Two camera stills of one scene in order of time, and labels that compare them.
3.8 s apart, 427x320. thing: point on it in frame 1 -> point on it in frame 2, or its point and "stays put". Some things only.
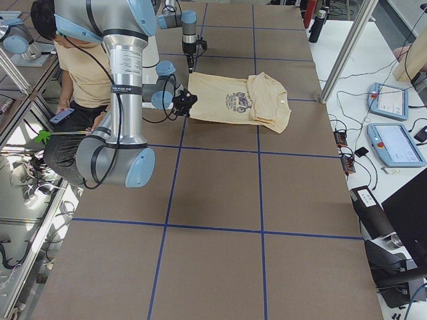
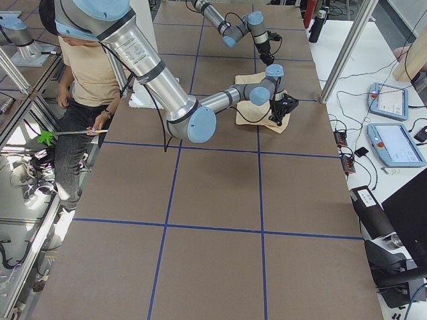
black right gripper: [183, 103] -> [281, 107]
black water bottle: [315, 29] stays put
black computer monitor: [407, 209] stays put
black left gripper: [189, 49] -> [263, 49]
